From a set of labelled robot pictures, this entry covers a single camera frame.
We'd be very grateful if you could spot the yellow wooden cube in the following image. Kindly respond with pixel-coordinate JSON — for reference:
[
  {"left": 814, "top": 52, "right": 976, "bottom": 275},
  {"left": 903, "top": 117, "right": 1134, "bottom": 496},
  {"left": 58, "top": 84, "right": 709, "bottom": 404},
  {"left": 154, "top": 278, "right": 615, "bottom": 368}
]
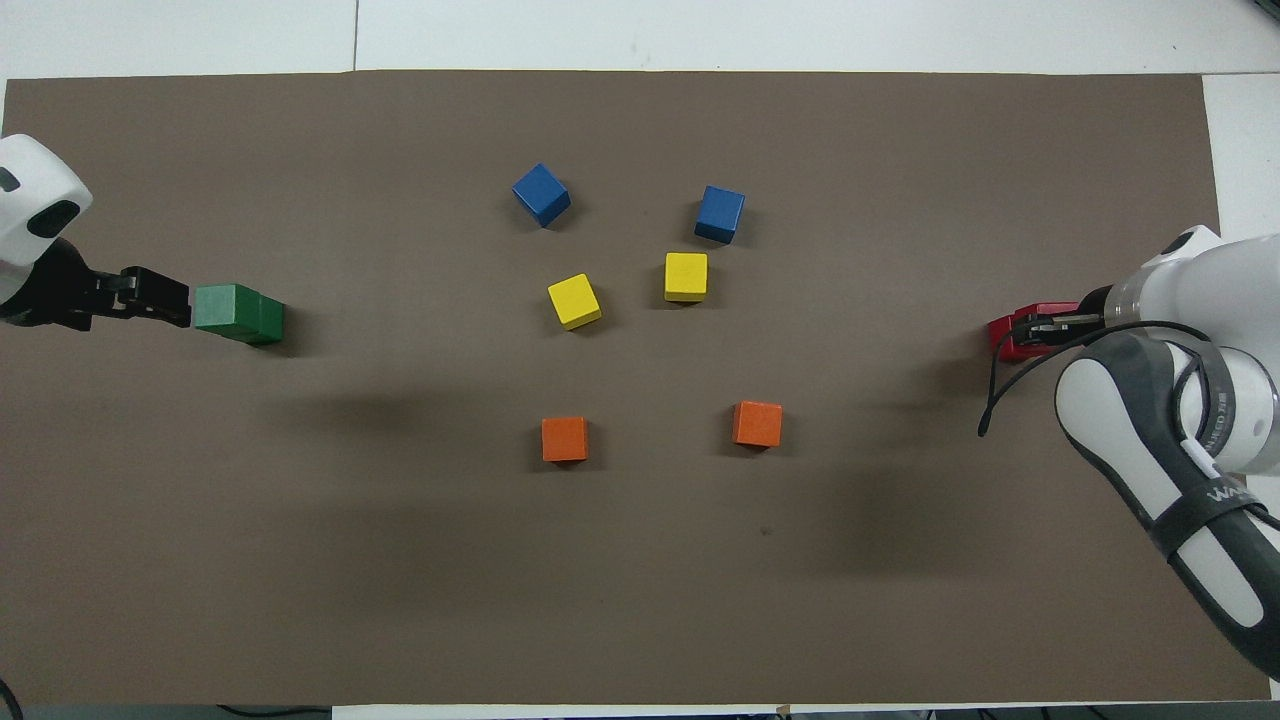
[
  {"left": 664, "top": 252, "right": 709, "bottom": 303},
  {"left": 547, "top": 273, "right": 603, "bottom": 331}
]

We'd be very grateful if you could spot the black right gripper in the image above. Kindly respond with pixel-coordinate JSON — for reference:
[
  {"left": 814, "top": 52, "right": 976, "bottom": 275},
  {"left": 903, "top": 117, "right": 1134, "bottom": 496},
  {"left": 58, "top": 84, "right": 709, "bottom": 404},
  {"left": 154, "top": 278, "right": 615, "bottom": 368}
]
[{"left": 1015, "top": 286, "right": 1111, "bottom": 349}]

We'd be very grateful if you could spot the orange wooden cube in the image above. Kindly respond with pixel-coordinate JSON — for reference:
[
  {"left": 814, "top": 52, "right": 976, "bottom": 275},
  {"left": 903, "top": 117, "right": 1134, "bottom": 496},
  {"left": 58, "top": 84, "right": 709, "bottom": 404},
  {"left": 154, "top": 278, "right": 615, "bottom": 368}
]
[
  {"left": 541, "top": 416, "right": 589, "bottom": 463},
  {"left": 731, "top": 400, "right": 784, "bottom": 448}
]

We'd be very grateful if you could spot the black cable at table edge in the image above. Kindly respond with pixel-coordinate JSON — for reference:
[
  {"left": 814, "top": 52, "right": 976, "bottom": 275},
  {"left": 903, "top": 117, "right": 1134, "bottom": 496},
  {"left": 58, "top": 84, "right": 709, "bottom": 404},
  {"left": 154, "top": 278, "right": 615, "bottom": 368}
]
[{"left": 215, "top": 703, "right": 331, "bottom": 719}]

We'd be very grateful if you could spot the blue wooden cube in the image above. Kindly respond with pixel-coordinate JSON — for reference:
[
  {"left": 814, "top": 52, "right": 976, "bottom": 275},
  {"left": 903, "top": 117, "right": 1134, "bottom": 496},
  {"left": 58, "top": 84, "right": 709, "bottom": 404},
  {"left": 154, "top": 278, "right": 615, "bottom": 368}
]
[
  {"left": 695, "top": 185, "right": 746, "bottom": 245},
  {"left": 512, "top": 163, "right": 572, "bottom": 229}
]

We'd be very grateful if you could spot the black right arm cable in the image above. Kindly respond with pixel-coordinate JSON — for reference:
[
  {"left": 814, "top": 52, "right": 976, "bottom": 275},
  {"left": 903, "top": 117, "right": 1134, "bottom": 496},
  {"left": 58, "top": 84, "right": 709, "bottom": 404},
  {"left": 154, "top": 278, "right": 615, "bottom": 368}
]
[{"left": 977, "top": 320, "right": 1226, "bottom": 438}]

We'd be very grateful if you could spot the brown table mat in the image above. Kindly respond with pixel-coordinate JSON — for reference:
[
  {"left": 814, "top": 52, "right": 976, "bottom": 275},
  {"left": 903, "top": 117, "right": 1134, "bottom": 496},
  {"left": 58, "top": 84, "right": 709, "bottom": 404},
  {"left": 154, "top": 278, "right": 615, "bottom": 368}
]
[{"left": 0, "top": 70, "right": 1271, "bottom": 706}]

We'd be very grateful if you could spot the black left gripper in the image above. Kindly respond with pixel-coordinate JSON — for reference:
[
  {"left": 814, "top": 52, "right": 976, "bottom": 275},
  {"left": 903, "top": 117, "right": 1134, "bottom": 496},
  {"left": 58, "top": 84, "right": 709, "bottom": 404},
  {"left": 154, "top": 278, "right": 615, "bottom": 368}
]
[{"left": 0, "top": 238, "right": 191, "bottom": 331}]

